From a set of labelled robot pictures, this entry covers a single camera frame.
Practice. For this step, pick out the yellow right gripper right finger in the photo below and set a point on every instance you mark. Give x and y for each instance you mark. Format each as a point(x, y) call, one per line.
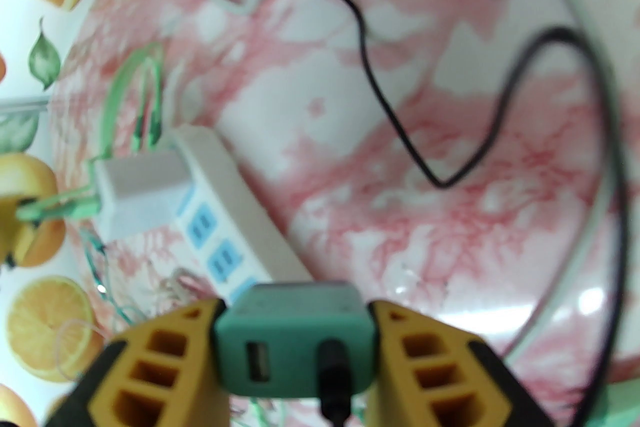
point(430, 380)

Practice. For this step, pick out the white usb charger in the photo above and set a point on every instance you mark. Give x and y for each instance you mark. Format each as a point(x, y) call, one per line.
point(140, 194)

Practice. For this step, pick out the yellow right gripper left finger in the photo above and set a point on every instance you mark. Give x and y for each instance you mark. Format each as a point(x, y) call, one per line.
point(150, 375)

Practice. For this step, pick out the teal dual-port usb charger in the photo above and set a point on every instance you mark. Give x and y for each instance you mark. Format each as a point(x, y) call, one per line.
point(280, 330)

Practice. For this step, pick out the white power strip blue sockets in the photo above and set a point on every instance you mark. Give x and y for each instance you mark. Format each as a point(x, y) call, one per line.
point(235, 215)

